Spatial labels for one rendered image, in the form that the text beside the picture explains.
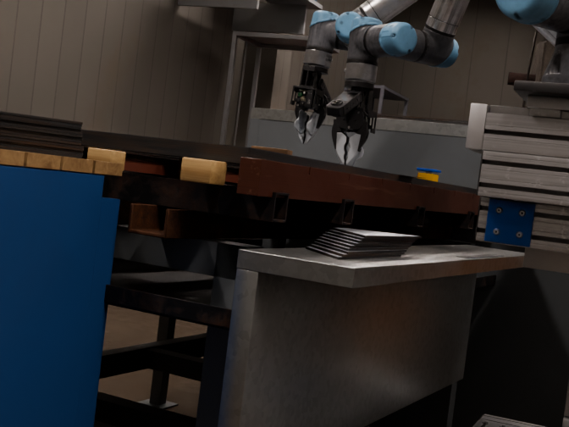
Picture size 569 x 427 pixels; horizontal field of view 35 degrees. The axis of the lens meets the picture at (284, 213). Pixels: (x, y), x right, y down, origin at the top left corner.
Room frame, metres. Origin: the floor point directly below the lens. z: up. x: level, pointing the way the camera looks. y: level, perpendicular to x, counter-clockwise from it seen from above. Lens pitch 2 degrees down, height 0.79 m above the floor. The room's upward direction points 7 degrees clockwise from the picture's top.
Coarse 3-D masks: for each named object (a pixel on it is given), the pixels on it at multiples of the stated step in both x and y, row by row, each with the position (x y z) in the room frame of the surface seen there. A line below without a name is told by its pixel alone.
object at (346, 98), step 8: (344, 96) 2.14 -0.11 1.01; (352, 96) 2.14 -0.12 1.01; (360, 96) 2.15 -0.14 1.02; (328, 104) 2.10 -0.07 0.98; (336, 104) 2.09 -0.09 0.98; (344, 104) 2.09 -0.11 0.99; (352, 104) 2.12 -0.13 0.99; (328, 112) 2.10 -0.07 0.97; (336, 112) 2.09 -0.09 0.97; (344, 112) 2.09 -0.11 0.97
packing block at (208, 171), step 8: (184, 160) 1.51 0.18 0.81; (192, 160) 1.51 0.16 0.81; (200, 160) 1.50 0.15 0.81; (208, 160) 1.49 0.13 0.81; (184, 168) 1.51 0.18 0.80; (192, 168) 1.51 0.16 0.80; (200, 168) 1.50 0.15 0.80; (208, 168) 1.49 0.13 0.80; (216, 168) 1.50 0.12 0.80; (224, 168) 1.53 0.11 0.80; (184, 176) 1.51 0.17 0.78; (192, 176) 1.51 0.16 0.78; (200, 176) 1.50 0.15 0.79; (208, 176) 1.49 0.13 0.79; (216, 176) 1.51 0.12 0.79; (224, 176) 1.53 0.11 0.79; (216, 184) 1.51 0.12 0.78
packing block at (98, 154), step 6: (90, 150) 1.83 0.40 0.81; (96, 150) 1.83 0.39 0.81; (102, 150) 1.82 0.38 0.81; (108, 150) 1.81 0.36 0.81; (90, 156) 1.83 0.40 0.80; (96, 156) 1.83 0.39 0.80; (102, 156) 1.82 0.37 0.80; (108, 156) 1.81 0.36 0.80; (114, 156) 1.82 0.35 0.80; (120, 156) 1.84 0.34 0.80; (114, 162) 1.82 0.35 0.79; (120, 162) 1.84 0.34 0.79
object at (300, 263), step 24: (240, 264) 1.43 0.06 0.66; (264, 264) 1.41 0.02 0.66; (288, 264) 1.39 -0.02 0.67; (312, 264) 1.37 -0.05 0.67; (336, 264) 1.36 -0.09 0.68; (360, 264) 1.42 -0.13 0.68; (384, 264) 1.48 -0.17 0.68; (408, 264) 1.55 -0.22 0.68; (432, 264) 1.67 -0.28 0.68; (456, 264) 1.81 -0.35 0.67; (480, 264) 1.97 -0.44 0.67; (504, 264) 2.16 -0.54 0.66
